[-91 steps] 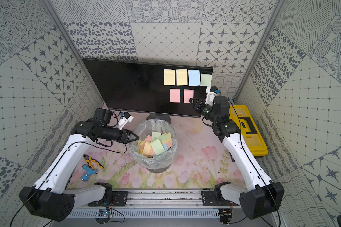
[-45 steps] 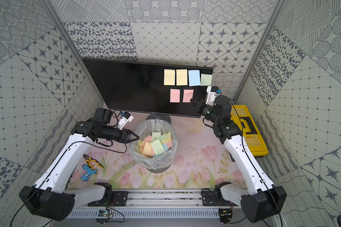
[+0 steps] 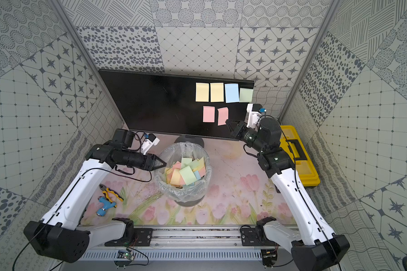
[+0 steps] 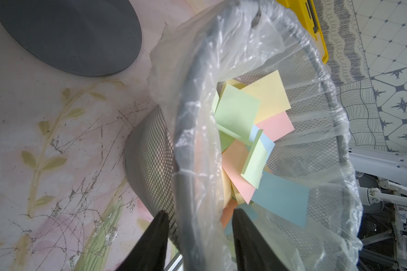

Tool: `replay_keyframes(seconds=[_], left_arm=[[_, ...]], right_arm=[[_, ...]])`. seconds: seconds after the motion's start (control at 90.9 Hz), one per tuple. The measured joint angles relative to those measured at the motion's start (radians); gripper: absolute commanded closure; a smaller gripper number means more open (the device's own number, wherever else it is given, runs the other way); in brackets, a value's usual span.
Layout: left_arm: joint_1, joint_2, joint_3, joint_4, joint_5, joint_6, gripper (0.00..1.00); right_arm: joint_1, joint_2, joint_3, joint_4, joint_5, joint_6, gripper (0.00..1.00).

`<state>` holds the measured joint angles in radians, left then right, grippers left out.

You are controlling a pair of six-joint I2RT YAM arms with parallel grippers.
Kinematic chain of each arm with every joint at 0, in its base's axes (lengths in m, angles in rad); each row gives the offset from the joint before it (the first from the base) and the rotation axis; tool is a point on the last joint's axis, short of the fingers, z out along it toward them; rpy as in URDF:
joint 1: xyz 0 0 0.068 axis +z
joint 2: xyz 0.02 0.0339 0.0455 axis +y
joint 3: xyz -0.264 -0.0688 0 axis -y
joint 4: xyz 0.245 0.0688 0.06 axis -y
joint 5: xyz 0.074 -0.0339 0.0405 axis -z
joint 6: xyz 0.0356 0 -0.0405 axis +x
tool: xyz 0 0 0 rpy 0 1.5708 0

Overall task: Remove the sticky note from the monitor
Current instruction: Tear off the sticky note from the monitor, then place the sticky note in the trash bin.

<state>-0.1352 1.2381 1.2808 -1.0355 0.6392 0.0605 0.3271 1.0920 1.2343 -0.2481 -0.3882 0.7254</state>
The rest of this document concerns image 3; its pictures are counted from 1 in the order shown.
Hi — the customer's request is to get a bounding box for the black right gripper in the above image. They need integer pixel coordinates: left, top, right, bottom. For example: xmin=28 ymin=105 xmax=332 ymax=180
xmin=225 ymin=120 xmax=266 ymax=154

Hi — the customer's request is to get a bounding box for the pink sticky note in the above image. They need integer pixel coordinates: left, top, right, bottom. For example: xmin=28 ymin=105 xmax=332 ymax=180
xmin=202 ymin=106 xmax=215 ymax=123
xmin=218 ymin=107 xmax=229 ymax=126

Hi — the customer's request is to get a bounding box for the blue sticky note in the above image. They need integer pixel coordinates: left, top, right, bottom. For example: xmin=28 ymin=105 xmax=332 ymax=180
xmin=225 ymin=84 xmax=239 ymax=103

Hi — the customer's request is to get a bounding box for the green sticky note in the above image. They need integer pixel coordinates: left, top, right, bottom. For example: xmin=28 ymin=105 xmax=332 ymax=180
xmin=239 ymin=88 xmax=253 ymax=103

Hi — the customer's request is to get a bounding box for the yellow sticky note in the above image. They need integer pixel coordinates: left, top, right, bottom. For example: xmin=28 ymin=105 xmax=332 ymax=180
xmin=210 ymin=82 xmax=225 ymax=102

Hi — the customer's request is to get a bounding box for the orange-yellow sticky note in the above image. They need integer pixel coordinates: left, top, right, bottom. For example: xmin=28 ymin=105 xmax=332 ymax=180
xmin=195 ymin=82 xmax=210 ymax=102

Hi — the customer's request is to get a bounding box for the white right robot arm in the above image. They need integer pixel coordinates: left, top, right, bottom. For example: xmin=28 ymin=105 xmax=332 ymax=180
xmin=226 ymin=117 xmax=350 ymax=271

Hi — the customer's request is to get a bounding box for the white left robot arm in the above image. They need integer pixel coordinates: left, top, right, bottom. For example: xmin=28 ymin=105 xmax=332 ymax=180
xmin=23 ymin=129 xmax=166 ymax=263

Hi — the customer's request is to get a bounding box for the pile of discarded sticky notes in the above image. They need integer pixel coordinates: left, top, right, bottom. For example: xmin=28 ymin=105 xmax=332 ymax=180
xmin=164 ymin=157 xmax=206 ymax=189

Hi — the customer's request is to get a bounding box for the black monitor with grey stand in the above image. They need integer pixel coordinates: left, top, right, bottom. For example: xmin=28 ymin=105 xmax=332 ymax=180
xmin=99 ymin=69 xmax=254 ymax=140

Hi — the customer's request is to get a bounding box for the mesh bin with plastic liner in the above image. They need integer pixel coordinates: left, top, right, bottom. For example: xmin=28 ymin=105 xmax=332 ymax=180
xmin=154 ymin=142 xmax=213 ymax=207

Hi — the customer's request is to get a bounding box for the yellow black toolbox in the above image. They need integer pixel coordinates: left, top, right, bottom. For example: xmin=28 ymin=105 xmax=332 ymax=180
xmin=280 ymin=125 xmax=321 ymax=187

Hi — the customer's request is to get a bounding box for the blue plastic tool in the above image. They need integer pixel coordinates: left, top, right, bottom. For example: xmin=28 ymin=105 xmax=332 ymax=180
xmin=96 ymin=197 xmax=116 ymax=217

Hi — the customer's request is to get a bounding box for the left circuit board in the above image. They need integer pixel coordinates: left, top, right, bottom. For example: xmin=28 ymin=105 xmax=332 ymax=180
xmin=114 ymin=250 xmax=135 ymax=268

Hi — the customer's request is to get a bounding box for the circuit board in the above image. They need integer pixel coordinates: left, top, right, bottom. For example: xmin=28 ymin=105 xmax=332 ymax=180
xmin=114 ymin=250 xmax=135 ymax=268
xmin=261 ymin=250 xmax=278 ymax=268

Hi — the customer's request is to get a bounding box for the right circuit board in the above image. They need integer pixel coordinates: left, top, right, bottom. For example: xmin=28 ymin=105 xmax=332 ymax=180
xmin=261 ymin=250 xmax=278 ymax=268

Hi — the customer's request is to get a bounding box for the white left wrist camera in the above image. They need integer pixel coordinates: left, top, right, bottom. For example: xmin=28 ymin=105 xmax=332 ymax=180
xmin=140 ymin=133 xmax=159 ymax=155

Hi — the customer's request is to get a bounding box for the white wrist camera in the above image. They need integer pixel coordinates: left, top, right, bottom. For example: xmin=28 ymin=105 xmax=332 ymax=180
xmin=140 ymin=133 xmax=159 ymax=155
xmin=246 ymin=103 xmax=267 ymax=129

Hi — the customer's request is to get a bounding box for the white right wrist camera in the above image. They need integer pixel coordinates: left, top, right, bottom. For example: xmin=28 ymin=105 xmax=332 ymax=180
xmin=246 ymin=103 xmax=267 ymax=129

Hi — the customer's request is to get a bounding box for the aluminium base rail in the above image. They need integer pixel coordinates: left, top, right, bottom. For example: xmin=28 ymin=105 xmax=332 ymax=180
xmin=81 ymin=225 xmax=287 ymax=264

